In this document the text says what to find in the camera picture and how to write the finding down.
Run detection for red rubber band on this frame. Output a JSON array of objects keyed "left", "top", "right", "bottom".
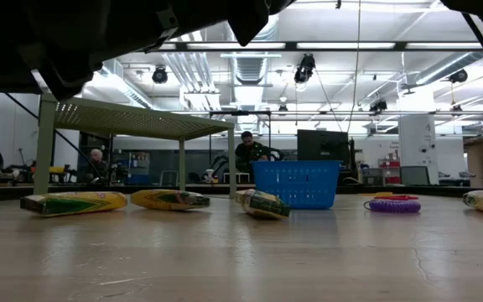
[{"left": 373, "top": 194, "right": 420, "bottom": 202}]

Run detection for black ceiling spotlight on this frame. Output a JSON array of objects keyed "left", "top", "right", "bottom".
[
  {"left": 293, "top": 53, "right": 317, "bottom": 84},
  {"left": 151, "top": 65, "right": 169, "bottom": 85},
  {"left": 449, "top": 69, "right": 469, "bottom": 84},
  {"left": 369, "top": 98, "right": 389, "bottom": 115}
]

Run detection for blue plastic basket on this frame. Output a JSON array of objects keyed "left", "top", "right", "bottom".
[{"left": 251, "top": 160, "right": 343, "bottom": 211}]

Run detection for person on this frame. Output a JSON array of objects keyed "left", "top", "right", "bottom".
[
  {"left": 235, "top": 130, "right": 270, "bottom": 174},
  {"left": 86, "top": 148, "right": 109, "bottom": 182}
]

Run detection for purple coil wristband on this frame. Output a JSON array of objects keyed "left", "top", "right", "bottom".
[{"left": 362, "top": 199, "right": 422, "bottom": 215}]

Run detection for black aluminium table frame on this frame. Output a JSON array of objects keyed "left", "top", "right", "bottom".
[{"left": 0, "top": 183, "right": 483, "bottom": 203}]

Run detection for green perforated metal shelf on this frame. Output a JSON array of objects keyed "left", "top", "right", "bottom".
[{"left": 33, "top": 92, "right": 237, "bottom": 199}]

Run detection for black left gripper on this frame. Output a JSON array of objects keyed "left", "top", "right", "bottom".
[{"left": 102, "top": 0, "right": 271, "bottom": 64}]

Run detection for silver air duct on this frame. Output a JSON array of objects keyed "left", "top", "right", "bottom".
[{"left": 224, "top": 12, "right": 283, "bottom": 85}]

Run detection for black monitor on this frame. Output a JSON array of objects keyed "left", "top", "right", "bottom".
[{"left": 296, "top": 128, "right": 351, "bottom": 163}]

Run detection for red storage drawers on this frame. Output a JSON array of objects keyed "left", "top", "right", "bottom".
[{"left": 377, "top": 158, "right": 402, "bottom": 185}]

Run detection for white square column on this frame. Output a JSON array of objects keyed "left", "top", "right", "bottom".
[{"left": 397, "top": 114, "right": 439, "bottom": 186}]

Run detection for blue storage cabinet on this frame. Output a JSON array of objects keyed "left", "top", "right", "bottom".
[{"left": 128, "top": 151, "right": 151, "bottom": 186}]

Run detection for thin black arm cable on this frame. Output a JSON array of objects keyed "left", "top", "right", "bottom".
[{"left": 4, "top": 91, "right": 106, "bottom": 182}]

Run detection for black ceiling light rail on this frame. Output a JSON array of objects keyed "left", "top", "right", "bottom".
[{"left": 157, "top": 40, "right": 483, "bottom": 53}]

